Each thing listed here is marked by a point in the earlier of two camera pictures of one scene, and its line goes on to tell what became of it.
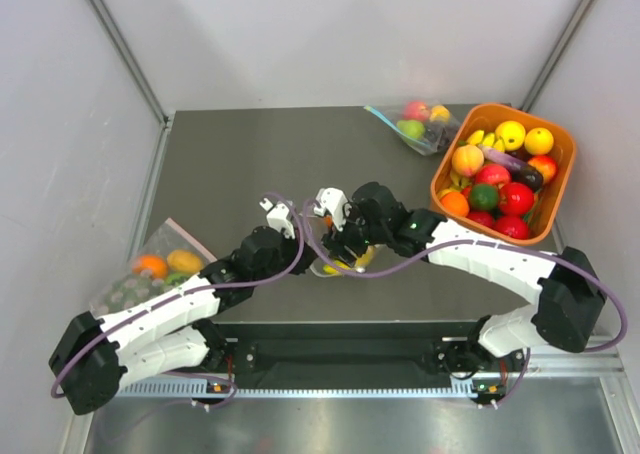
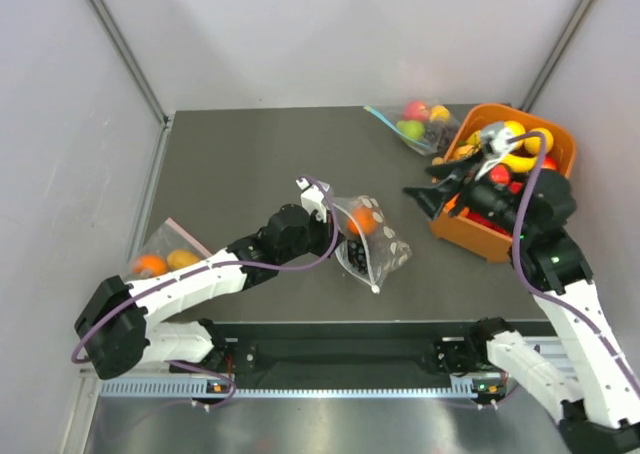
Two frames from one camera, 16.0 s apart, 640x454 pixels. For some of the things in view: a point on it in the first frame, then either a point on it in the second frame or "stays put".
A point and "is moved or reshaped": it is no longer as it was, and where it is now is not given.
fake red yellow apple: x=546 y=165 stays put
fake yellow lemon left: x=512 y=133 stays put
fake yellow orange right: x=538 y=141 stays put
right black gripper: x=339 y=240 → x=431 y=199
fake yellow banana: x=363 y=260 → x=520 y=163
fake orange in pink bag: x=156 y=265 stays put
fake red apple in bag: x=416 y=110 stays put
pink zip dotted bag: x=167 y=257 stays put
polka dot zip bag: x=317 y=229 is moved or reshaped
